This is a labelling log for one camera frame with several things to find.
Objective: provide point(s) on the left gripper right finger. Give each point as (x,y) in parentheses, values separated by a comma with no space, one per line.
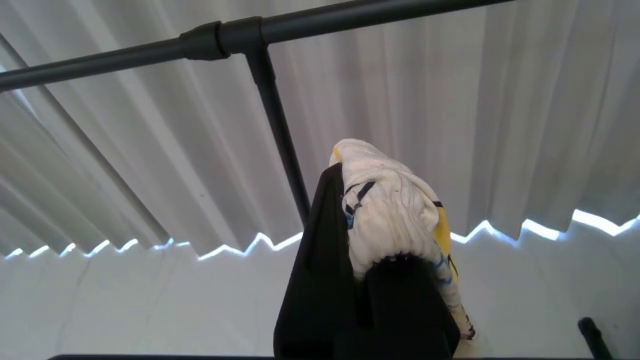
(405,315)

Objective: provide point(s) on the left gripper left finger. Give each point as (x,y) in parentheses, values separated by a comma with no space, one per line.
(320,280)

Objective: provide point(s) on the cream printed garment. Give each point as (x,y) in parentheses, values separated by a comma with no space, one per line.
(385,215)

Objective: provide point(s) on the black clothes rack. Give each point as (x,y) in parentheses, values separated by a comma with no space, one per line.
(240,35)

